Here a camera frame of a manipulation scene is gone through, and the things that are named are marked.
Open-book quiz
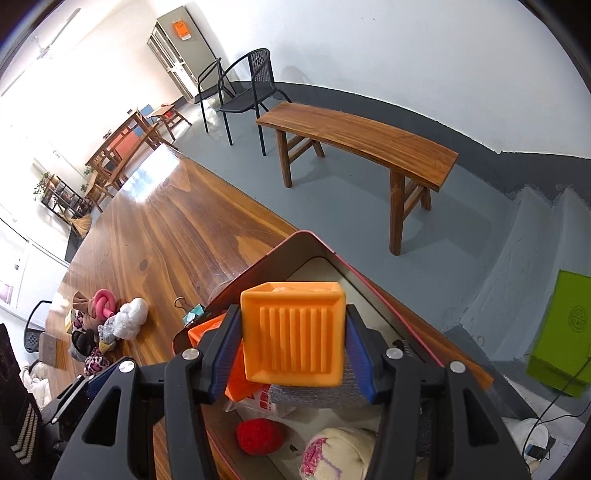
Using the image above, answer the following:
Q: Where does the orange plastic cube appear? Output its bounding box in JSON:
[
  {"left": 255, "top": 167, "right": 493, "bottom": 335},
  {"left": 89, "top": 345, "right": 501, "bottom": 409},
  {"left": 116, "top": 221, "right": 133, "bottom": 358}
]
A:
[{"left": 240, "top": 280, "right": 347, "bottom": 387}]

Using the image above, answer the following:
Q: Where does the grey rectangular box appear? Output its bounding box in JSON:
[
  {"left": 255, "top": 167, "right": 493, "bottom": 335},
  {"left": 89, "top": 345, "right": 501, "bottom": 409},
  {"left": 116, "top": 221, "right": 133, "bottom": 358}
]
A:
[{"left": 39, "top": 332, "right": 59, "bottom": 370}]

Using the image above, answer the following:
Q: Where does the white jacket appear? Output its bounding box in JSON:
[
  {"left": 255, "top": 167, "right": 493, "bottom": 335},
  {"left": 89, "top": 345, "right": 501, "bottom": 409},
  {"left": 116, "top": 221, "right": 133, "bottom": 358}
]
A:
[{"left": 22, "top": 364, "right": 52, "bottom": 409}]

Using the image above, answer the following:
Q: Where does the light brown sock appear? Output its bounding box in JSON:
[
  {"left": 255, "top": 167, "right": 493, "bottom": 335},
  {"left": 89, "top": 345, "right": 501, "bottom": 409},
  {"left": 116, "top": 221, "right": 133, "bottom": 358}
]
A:
[{"left": 71, "top": 292, "right": 99, "bottom": 320}]

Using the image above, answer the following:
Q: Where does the black metal armchair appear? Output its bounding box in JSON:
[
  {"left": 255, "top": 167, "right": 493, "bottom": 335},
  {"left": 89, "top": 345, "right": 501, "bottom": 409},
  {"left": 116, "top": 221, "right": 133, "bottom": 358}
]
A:
[{"left": 194, "top": 57, "right": 237, "bottom": 134}]

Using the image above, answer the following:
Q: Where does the straw broom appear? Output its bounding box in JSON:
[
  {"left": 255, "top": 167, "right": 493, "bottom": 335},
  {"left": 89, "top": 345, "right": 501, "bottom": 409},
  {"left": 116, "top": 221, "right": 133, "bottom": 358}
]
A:
[{"left": 68, "top": 213, "right": 94, "bottom": 239}]

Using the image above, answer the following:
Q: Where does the black cable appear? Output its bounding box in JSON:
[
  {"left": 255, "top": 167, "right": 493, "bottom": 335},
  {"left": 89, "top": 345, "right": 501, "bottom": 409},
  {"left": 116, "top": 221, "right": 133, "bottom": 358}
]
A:
[{"left": 521, "top": 362, "right": 591, "bottom": 428}]

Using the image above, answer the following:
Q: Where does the grey metal cabinet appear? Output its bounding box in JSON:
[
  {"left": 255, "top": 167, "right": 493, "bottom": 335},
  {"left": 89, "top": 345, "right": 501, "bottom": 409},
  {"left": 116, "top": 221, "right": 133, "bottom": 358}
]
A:
[{"left": 147, "top": 4, "right": 223, "bottom": 100}]

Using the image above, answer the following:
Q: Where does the leopard print sock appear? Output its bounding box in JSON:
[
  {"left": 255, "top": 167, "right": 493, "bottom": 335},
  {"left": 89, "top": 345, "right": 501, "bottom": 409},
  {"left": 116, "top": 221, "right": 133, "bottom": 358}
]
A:
[{"left": 71, "top": 311, "right": 110, "bottom": 377}]

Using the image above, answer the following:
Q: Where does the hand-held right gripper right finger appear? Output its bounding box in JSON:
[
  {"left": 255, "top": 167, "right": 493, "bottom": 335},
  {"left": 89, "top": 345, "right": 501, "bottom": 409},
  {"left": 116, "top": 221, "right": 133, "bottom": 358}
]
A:
[{"left": 344, "top": 305, "right": 532, "bottom": 480}]

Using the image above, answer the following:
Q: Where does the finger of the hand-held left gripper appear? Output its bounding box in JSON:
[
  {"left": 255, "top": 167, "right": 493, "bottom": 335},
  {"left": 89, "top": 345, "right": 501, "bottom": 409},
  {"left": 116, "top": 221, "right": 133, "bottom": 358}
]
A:
[
  {"left": 54, "top": 375, "right": 93, "bottom": 423},
  {"left": 85, "top": 367, "right": 116, "bottom": 396}
]

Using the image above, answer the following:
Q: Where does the teal binder clip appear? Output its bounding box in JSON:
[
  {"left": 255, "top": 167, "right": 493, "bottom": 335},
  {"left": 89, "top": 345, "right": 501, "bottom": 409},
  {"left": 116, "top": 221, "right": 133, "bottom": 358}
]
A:
[{"left": 174, "top": 298, "right": 205, "bottom": 325}]

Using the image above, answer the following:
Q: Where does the cream sock ball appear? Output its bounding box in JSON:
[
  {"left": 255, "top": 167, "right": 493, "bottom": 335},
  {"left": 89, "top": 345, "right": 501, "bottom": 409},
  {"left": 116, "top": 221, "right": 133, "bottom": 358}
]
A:
[{"left": 299, "top": 427, "right": 378, "bottom": 480}]

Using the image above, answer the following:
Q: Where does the black chair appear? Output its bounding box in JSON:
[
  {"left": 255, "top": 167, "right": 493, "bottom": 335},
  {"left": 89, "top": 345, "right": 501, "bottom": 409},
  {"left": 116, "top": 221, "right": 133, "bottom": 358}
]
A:
[{"left": 23, "top": 300, "right": 54, "bottom": 356}]

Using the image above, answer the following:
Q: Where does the wooden dining table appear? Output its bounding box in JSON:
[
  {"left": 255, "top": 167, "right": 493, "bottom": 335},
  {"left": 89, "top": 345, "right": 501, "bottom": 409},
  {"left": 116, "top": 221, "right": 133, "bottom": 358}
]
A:
[{"left": 85, "top": 108, "right": 163, "bottom": 186}]

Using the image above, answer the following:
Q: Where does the grey ribbed sock black cuff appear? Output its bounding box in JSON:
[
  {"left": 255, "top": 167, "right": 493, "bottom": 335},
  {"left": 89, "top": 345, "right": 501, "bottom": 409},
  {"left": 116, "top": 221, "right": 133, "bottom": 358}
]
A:
[{"left": 269, "top": 364, "right": 372, "bottom": 408}]

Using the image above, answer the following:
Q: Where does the black mesh back armchair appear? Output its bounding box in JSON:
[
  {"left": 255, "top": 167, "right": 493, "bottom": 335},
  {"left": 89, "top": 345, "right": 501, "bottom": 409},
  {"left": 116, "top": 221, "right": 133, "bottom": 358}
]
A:
[{"left": 217, "top": 48, "right": 294, "bottom": 156}]

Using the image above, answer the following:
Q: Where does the red tin container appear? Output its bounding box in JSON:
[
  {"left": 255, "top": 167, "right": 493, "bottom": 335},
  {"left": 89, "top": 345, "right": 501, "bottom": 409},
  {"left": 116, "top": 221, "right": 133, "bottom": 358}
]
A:
[{"left": 173, "top": 231, "right": 495, "bottom": 480}]

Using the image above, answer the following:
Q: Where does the red pompom ball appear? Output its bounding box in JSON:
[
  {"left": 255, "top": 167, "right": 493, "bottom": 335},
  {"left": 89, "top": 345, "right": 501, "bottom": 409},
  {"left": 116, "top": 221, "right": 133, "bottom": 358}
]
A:
[{"left": 236, "top": 406, "right": 285, "bottom": 456}]

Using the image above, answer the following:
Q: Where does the white round device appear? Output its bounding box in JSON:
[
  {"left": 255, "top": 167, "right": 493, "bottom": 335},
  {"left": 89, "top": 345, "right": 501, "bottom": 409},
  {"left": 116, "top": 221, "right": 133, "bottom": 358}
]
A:
[{"left": 502, "top": 416, "right": 560, "bottom": 472}]

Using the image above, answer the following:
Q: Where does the pink knotted ring toy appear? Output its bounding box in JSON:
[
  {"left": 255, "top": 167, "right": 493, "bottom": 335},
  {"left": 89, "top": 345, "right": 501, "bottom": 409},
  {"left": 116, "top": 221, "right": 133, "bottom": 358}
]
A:
[{"left": 92, "top": 289, "right": 117, "bottom": 320}]

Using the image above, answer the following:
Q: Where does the long wooden bench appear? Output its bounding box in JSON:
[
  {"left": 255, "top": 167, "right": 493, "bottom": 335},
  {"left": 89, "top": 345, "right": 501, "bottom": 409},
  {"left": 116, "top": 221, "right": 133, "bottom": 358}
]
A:
[{"left": 256, "top": 102, "right": 459, "bottom": 257}]

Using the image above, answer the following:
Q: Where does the white snack packet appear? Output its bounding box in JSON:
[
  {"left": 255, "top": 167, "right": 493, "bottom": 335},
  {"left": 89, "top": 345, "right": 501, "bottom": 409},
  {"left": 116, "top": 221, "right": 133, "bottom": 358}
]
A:
[{"left": 224, "top": 382, "right": 306, "bottom": 422}]

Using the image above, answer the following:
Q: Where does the black plant shelf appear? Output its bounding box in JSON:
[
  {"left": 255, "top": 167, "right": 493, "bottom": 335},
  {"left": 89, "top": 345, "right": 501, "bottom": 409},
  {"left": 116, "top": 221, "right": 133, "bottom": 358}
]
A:
[{"left": 34, "top": 172, "right": 89, "bottom": 219}]

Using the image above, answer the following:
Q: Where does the green cardboard box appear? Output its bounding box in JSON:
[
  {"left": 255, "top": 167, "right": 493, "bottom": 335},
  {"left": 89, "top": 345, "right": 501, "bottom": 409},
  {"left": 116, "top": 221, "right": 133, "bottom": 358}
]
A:
[{"left": 526, "top": 270, "right": 591, "bottom": 398}]

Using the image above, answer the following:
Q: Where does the black fuzzy sock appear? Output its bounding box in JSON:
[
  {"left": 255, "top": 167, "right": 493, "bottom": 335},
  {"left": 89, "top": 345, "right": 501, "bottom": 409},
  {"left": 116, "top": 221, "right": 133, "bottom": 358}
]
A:
[{"left": 74, "top": 330, "right": 100, "bottom": 357}]

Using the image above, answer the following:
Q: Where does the small wooden table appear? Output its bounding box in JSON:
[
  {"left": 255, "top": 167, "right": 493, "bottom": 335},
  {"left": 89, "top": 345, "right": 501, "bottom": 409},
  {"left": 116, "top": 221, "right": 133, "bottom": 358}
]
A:
[{"left": 150, "top": 104, "right": 193, "bottom": 142}]

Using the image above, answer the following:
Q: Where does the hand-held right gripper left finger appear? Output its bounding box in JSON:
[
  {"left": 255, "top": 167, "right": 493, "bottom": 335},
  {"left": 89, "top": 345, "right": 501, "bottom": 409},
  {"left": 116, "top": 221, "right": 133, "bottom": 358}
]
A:
[{"left": 53, "top": 307, "right": 241, "bottom": 480}]

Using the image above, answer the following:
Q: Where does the small grey yellow sock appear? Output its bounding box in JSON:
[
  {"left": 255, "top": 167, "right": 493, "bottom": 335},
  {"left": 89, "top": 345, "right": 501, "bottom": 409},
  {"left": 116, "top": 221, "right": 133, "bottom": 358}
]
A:
[{"left": 97, "top": 323, "right": 117, "bottom": 354}]

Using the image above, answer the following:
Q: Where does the white plastic bag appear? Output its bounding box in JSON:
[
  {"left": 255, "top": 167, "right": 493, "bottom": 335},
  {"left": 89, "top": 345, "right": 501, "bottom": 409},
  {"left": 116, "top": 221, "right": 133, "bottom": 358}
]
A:
[{"left": 107, "top": 298, "right": 149, "bottom": 342}]

